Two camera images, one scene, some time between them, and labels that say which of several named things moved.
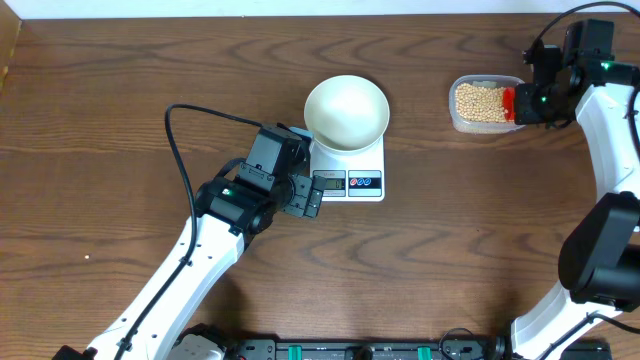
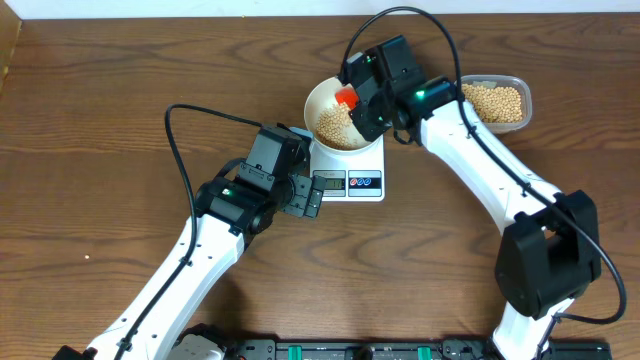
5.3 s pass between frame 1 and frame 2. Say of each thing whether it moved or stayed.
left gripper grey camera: stayed
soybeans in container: stayed
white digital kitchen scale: stayed
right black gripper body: moved
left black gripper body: stayed
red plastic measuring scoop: moved
